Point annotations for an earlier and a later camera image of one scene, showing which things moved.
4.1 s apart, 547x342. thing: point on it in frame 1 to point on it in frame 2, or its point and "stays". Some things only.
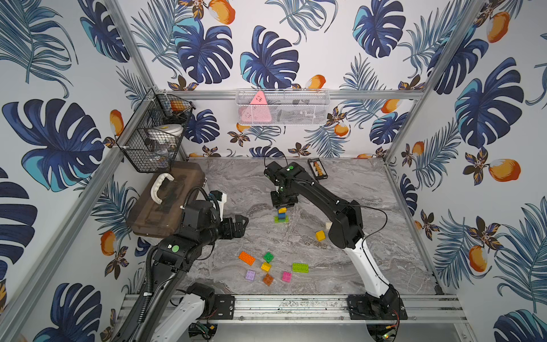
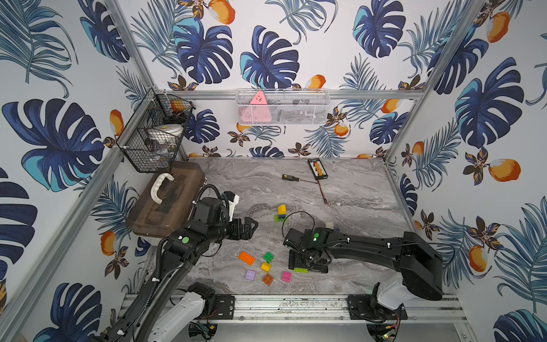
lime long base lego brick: x=277 y=219 stays
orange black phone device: x=318 y=168 stays
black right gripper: x=278 y=204 to x=293 y=261
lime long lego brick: x=300 y=268 stays
